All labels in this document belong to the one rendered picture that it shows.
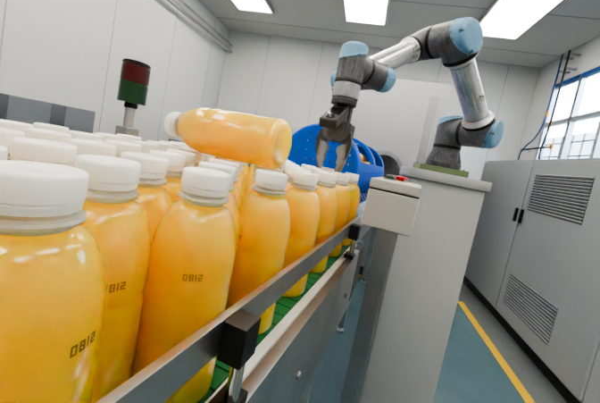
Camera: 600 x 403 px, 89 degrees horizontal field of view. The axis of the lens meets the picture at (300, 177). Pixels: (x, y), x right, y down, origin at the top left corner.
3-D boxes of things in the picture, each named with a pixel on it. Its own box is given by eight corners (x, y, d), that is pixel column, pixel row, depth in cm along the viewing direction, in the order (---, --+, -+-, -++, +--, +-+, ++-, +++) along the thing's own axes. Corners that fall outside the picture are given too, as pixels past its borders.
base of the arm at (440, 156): (452, 168, 146) (456, 148, 145) (466, 171, 131) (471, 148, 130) (420, 163, 147) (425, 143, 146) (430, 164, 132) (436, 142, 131)
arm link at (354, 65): (377, 47, 83) (354, 36, 78) (369, 88, 84) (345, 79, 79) (357, 52, 89) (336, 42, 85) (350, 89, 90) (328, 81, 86)
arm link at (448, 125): (442, 146, 146) (448, 118, 145) (470, 149, 135) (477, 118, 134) (427, 142, 140) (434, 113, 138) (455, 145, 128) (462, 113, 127)
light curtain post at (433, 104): (388, 315, 238) (438, 98, 224) (387, 319, 232) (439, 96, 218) (380, 313, 240) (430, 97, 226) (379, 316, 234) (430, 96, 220)
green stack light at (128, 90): (151, 107, 77) (154, 88, 77) (129, 101, 71) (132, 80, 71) (133, 104, 79) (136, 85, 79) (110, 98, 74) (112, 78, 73)
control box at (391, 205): (412, 222, 78) (420, 183, 77) (411, 238, 60) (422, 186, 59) (373, 213, 82) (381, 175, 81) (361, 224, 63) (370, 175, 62)
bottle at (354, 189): (354, 248, 82) (370, 181, 81) (332, 247, 79) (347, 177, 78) (342, 239, 89) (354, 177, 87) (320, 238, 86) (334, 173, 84)
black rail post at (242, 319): (246, 401, 27) (263, 315, 26) (227, 427, 24) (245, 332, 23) (226, 390, 27) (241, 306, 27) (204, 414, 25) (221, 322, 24)
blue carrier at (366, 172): (379, 196, 183) (387, 148, 181) (350, 213, 101) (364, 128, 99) (334, 187, 193) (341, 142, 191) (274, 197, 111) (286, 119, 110)
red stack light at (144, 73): (154, 88, 77) (156, 71, 77) (132, 79, 71) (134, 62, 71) (136, 85, 79) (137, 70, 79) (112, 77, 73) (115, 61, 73)
